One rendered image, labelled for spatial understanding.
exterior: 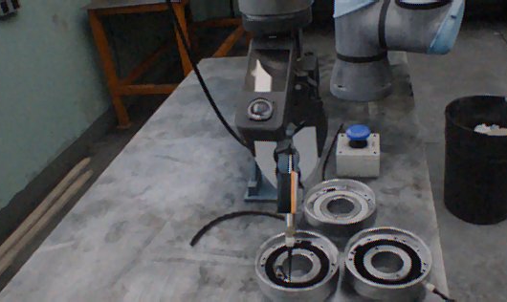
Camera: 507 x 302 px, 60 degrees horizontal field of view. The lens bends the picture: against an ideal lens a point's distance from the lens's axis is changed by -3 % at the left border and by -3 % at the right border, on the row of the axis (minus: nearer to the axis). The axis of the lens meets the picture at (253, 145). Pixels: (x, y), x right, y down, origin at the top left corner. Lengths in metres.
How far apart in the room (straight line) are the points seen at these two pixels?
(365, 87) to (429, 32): 0.18
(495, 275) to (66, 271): 1.44
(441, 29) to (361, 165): 0.32
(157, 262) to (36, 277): 0.18
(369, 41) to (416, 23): 0.11
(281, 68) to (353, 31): 0.57
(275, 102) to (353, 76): 0.62
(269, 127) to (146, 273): 0.34
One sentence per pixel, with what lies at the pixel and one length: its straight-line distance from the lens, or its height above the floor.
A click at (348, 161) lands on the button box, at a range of 0.76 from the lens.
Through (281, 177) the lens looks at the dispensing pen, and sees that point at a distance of 0.53.
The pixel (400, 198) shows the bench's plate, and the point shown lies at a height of 0.80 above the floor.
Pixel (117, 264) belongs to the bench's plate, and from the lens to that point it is 0.70.
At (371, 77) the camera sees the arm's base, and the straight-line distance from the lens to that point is 1.03.
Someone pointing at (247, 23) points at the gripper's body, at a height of 1.13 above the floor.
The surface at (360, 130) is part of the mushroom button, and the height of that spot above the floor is 0.87.
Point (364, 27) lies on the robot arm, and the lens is 0.98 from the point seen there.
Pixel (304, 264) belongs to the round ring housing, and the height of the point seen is 0.81.
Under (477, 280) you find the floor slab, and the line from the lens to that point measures 1.76.
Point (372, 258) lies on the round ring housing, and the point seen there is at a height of 0.82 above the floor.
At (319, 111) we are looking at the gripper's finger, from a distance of 0.48.
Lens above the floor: 1.25
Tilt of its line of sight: 30 degrees down
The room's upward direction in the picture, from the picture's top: 8 degrees counter-clockwise
